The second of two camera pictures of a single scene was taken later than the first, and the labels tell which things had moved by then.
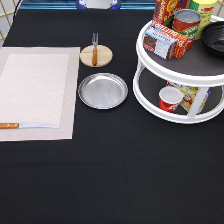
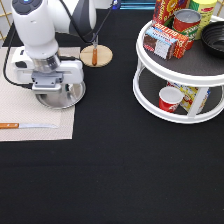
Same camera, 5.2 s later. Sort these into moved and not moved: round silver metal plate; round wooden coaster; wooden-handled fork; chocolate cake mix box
Moved: round silver metal plate
Not moved: chocolate cake mix box; round wooden coaster; wooden-handled fork
